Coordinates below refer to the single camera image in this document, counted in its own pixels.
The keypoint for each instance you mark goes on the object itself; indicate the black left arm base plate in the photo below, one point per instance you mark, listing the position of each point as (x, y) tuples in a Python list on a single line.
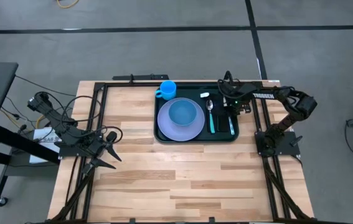
[(70, 152)]

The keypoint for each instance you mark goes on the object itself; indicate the blue bowl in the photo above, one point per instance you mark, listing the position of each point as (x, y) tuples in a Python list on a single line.
[(182, 112)]

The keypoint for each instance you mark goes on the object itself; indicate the black caster wheel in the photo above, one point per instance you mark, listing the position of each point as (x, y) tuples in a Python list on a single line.
[(2, 201)]

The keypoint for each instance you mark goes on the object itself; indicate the dark green serving tray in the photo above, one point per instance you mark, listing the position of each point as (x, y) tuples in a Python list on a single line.
[(191, 91)]

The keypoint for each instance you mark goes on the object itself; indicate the black power strip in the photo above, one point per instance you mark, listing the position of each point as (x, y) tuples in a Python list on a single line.
[(145, 76)]

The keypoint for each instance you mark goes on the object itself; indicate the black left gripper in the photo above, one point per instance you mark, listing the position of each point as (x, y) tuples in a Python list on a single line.
[(98, 149)]

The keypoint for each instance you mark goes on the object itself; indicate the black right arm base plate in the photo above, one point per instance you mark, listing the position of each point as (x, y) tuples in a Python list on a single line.
[(288, 146)]

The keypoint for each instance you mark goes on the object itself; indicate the blue plastic cup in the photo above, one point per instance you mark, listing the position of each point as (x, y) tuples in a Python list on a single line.
[(167, 90)]

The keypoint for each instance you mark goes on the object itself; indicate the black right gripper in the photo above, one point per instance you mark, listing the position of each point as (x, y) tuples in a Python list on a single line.
[(238, 91)]

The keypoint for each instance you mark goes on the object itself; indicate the printed white paper sheet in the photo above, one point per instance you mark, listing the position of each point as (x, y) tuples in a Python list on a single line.
[(44, 140)]

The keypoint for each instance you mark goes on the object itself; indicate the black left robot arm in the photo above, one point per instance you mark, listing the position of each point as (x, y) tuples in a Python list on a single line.
[(61, 127)]

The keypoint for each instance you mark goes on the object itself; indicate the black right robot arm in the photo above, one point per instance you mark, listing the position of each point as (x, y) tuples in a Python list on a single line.
[(269, 95)]

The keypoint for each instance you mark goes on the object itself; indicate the black cloth napkin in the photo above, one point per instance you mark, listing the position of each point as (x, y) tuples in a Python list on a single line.
[(217, 109)]

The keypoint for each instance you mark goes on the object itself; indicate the lavender round plate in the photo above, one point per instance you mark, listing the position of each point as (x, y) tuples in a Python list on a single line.
[(168, 130)]

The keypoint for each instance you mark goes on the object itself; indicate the black metal table frame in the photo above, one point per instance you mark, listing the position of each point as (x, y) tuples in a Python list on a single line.
[(117, 84)]

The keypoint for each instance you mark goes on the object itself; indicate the small white napkin tag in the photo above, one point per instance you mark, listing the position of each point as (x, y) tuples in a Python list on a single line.
[(205, 95)]

